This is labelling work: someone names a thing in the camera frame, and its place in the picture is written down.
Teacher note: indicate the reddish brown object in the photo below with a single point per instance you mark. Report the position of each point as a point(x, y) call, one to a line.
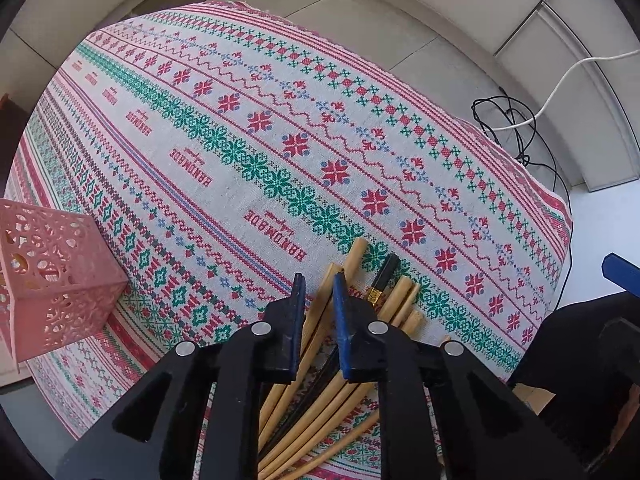
point(3, 104)

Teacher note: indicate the bundle of bamboo chopsticks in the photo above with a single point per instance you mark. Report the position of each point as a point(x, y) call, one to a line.
point(357, 260)

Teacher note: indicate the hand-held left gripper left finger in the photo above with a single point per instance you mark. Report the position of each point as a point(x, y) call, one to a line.
point(299, 320)

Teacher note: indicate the pink perforated utensil holder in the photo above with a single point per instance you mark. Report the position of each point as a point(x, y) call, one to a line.
point(60, 280)

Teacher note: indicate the cross-stitch patterned tablecloth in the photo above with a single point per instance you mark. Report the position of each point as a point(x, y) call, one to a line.
point(250, 160)

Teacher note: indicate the cardboard piece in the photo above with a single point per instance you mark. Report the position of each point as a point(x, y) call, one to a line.
point(534, 396)

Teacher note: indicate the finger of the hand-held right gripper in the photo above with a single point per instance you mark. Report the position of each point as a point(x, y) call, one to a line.
point(622, 271)

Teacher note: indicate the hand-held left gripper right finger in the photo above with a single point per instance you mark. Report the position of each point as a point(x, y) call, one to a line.
point(341, 320)

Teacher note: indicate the black chopstick with gold band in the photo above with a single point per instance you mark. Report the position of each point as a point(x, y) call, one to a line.
point(385, 275)

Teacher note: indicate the dark cloth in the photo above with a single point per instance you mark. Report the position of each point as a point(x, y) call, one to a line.
point(565, 360)

